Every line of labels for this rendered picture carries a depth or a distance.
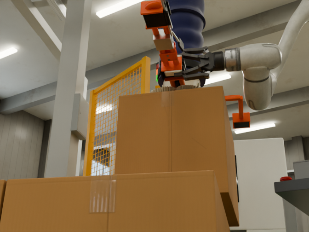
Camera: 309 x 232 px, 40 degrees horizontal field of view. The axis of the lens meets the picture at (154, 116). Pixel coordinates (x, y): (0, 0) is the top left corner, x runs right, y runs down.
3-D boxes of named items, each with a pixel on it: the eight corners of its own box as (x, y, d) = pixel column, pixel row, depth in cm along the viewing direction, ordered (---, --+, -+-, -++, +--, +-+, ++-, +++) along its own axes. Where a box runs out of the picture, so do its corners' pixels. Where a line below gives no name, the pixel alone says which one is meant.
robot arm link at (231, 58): (239, 63, 157) (223, 64, 158) (240, 75, 165) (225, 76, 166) (238, 42, 161) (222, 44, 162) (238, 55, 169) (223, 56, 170)
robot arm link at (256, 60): (239, 54, 155) (241, 84, 163) (283, 49, 152) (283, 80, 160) (237, 40, 164) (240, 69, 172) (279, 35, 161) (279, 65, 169)
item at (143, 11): (145, 29, 142) (146, 17, 145) (167, 27, 141) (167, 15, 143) (140, 14, 135) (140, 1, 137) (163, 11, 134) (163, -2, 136)
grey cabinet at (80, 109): (80, 140, 322) (83, 105, 334) (87, 140, 321) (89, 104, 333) (70, 130, 304) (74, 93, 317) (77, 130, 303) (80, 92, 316)
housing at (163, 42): (156, 51, 153) (156, 40, 155) (174, 49, 152) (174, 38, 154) (151, 40, 147) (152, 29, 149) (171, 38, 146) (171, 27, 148)
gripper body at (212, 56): (223, 45, 162) (198, 48, 164) (224, 65, 159) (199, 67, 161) (224, 56, 169) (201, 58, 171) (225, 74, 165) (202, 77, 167)
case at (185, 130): (153, 229, 200) (154, 149, 217) (239, 226, 191) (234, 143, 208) (112, 197, 147) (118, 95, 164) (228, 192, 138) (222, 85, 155)
